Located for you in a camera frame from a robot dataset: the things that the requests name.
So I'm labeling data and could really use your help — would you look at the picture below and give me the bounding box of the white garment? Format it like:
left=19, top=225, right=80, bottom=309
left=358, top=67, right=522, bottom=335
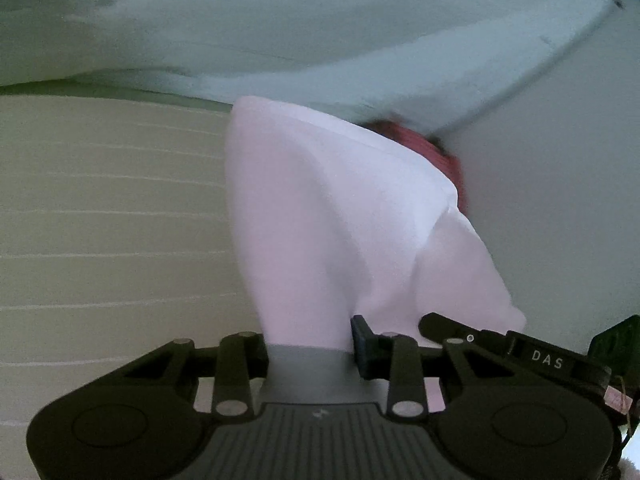
left=224, top=95, right=528, bottom=413

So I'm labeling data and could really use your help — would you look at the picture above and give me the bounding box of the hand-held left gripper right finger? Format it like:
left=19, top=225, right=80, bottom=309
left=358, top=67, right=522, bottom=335
left=350, top=314, right=508, bottom=420

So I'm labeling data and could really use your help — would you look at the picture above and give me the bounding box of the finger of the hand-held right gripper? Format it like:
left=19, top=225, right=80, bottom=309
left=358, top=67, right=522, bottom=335
left=418, top=312, right=512, bottom=347

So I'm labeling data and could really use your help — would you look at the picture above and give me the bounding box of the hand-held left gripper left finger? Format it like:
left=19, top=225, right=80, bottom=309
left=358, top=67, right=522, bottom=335
left=122, top=331, right=270, bottom=417

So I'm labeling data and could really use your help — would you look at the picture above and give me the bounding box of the red cloth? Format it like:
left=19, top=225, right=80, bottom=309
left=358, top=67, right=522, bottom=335
left=367, top=119, right=471, bottom=213

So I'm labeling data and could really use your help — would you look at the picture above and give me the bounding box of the pale blanket with orange print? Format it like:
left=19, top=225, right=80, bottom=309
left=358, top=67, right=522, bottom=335
left=0, top=0, right=626, bottom=141

